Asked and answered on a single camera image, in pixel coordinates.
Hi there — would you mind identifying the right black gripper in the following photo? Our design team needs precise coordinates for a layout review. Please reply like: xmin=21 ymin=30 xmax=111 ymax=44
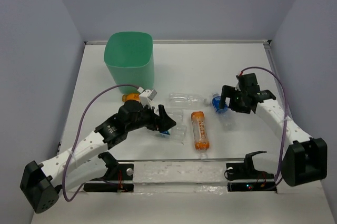
xmin=218 ymin=84 xmax=251 ymax=114

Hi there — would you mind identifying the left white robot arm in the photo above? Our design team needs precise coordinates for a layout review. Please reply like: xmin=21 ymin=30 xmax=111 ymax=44
xmin=20 ymin=100 xmax=176 ymax=213

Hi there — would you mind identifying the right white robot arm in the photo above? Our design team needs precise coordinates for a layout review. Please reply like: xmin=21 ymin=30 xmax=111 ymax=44
xmin=220 ymin=73 xmax=328 ymax=187

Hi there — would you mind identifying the green plastic bin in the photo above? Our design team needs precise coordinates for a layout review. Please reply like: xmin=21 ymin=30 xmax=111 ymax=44
xmin=104 ymin=32 xmax=154 ymax=94

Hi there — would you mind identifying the small orange juice bottle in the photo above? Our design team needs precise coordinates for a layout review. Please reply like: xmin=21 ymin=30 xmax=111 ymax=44
xmin=122 ymin=93 xmax=140 ymax=102

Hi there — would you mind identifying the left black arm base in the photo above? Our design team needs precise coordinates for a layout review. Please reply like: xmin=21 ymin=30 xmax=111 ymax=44
xmin=83 ymin=152 xmax=134 ymax=193

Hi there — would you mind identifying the clear plastic bottle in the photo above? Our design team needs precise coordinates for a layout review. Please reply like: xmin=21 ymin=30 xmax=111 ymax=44
xmin=168 ymin=93 xmax=210 ymax=110

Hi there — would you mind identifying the tall orange label bottle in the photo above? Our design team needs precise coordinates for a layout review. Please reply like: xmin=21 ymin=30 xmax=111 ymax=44
xmin=191 ymin=111 xmax=210 ymax=160

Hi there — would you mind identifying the blue label water bottle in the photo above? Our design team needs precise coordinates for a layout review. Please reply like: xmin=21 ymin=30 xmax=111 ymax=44
xmin=211 ymin=92 xmax=235 ymax=131

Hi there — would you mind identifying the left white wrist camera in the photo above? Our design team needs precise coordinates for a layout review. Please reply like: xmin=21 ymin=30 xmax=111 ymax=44
xmin=138 ymin=89 xmax=157 ymax=107

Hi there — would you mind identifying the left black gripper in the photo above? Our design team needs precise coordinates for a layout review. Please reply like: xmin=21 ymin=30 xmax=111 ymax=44
xmin=125 ymin=101 xmax=175 ymax=132

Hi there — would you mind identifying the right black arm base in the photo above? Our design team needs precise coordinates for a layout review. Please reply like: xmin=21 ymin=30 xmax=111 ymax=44
xmin=224 ymin=151 xmax=277 ymax=192

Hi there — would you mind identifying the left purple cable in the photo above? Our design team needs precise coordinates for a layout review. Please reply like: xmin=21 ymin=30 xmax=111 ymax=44
xmin=62 ymin=84 xmax=144 ymax=203

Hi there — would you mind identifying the crushed clear blue-label bottle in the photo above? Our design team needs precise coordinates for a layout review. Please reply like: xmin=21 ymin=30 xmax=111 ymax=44
xmin=154 ymin=108 xmax=187 ymax=143

